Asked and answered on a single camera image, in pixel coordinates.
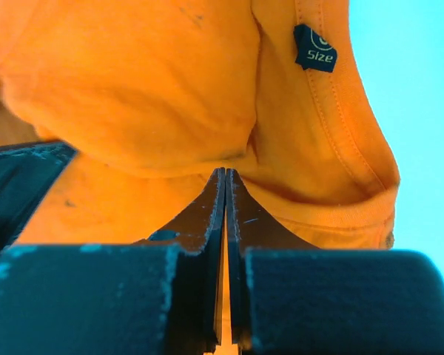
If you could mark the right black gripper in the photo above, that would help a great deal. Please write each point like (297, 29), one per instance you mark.
(27, 172)

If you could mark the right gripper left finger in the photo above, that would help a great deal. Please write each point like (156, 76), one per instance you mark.
(161, 295)

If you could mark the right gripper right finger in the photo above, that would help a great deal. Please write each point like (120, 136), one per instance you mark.
(290, 297)

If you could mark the orange t-shirt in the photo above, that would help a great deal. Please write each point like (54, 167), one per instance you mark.
(155, 95)

